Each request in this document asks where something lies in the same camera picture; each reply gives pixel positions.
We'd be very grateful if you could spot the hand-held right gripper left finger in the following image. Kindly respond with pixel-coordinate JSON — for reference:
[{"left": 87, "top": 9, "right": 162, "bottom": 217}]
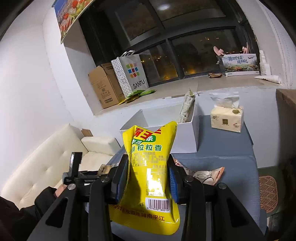
[{"left": 26, "top": 154, "right": 130, "bottom": 241}]

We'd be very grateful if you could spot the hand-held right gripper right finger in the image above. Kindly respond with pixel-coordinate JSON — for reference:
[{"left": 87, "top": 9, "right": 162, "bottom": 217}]
[{"left": 167, "top": 156, "right": 269, "bottom": 241}]

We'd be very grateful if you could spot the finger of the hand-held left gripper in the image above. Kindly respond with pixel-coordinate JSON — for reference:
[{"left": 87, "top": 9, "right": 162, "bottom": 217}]
[{"left": 80, "top": 170, "right": 102, "bottom": 183}]

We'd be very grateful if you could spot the brown snack packet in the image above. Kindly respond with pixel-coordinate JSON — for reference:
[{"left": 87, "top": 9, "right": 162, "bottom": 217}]
[{"left": 97, "top": 163, "right": 116, "bottom": 177}]

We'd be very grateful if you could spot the beige orange snack packet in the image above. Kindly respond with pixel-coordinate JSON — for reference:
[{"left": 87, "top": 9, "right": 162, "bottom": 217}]
[{"left": 173, "top": 159, "right": 225, "bottom": 186}]

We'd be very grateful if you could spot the yellow snack packet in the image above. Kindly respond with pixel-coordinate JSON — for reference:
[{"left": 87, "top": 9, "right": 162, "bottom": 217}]
[{"left": 109, "top": 121, "right": 181, "bottom": 235}]

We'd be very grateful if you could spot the white cardboard box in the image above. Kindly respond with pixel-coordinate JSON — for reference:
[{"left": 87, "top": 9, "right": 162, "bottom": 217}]
[{"left": 119, "top": 102, "right": 200, "bottom": 153}]

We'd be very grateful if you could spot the person's left forearm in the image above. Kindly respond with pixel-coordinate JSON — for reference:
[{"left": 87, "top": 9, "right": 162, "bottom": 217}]
[{"left": 0, "top": 186, "right": 58, "bottom": 241}]

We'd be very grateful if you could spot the person's left hand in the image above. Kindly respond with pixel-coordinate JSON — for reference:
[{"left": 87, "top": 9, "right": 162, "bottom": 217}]
[{"left": 54, "top": 185, "right": 68, "bottom": 198}]

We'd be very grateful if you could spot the white sofa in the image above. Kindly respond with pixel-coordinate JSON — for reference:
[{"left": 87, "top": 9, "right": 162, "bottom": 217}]
[{"left": 0, "top": 123, "right": 121, "bottom": 209}]

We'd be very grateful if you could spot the blue grey tablecloth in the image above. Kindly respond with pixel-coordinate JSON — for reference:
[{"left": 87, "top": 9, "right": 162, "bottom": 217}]
[{"left": 85, "top": 115, "right": 262, "bottom": 241}]

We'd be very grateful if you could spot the tall beige snack packet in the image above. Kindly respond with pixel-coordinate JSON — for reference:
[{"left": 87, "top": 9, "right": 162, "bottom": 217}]
[{"left": 178, "top": 89, "right": 196, "bottom": 124}]

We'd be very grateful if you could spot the brown cardboard box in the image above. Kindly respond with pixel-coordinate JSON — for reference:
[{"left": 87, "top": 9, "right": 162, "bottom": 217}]
[{"left": 88, "top": 63, "right": 125, "bottom": 109}]

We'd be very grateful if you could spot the yellow tissue pack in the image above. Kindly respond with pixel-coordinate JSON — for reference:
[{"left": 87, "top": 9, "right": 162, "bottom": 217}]
[{"left": 209, "top": 91, "right": 244, "bottom": 133}]

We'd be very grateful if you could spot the pile of green packets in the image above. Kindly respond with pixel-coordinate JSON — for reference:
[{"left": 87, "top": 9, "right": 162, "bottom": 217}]
[{"left": 118, "top": 89, "right": 156, "bottom": 106}]

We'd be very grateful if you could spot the stool with mesh seat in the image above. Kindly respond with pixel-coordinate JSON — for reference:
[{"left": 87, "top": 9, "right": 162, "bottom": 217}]
[{"left": 258, "top": 167, "right": 285, "bottom": 217}]

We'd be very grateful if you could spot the white dotted shopping bag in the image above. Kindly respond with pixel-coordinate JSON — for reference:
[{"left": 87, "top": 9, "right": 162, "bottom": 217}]
[{"left": 111, "top": 50, "right": 149, "bottom": 99}]

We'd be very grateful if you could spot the brown wooden cabinet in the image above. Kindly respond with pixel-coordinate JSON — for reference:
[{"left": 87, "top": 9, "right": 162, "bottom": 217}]
[{"left": 276, "top": 88, "right": 296, "bottom": 163}]

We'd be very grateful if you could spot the landscape printed box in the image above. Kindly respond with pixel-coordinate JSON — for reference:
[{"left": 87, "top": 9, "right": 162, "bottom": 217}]
[{"left": 218, "top": 54, "right": 260, "bottom": 77}]

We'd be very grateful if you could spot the white tube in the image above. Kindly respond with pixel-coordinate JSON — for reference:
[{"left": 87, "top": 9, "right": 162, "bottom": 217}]
[{"left": 254, "top": 75, "right": 281, "bottom": 84}]

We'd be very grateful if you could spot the white plastic bottle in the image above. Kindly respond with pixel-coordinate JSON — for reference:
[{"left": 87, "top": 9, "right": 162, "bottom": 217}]
[{"left": 258, "top": 50, "right": 270, "bottom": 76}]

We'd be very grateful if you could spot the dark framed window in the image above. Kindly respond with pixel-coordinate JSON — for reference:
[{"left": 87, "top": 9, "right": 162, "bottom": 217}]
[{"left": 79, "top": 0, "right": 260, "bottom": 86}]

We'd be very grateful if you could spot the wall poster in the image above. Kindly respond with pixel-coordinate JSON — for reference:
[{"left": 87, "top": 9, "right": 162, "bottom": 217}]
[{"left": 52, "top": 0, "right": 97, "bottom": 44}]

